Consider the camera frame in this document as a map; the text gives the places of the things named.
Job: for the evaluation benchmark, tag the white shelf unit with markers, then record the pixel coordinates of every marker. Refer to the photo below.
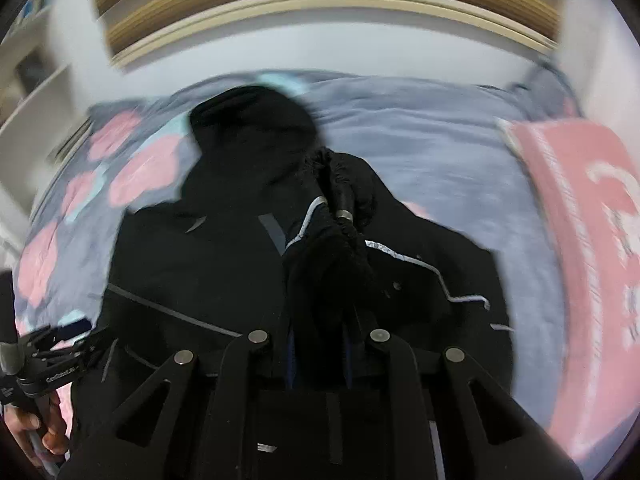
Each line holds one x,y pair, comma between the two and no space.
35,105

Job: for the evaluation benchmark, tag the person's left hand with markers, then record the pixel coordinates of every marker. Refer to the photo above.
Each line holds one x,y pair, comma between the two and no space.
50,435

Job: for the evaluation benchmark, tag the black jacket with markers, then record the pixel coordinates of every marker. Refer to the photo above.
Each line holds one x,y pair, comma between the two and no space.
200,260

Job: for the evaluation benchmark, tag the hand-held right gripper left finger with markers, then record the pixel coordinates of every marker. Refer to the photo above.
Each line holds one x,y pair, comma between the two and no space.
245,365

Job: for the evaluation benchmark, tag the blue floral blanket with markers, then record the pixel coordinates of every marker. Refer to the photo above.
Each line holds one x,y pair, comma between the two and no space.
425,160

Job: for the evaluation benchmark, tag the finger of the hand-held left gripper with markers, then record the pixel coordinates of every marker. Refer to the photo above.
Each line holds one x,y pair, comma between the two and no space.
42,338
82,349

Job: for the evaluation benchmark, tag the pink printed blanket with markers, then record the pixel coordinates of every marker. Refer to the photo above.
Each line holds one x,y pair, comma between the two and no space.
590,270

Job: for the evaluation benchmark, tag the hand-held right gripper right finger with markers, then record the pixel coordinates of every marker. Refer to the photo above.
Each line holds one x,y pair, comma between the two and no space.
395,365

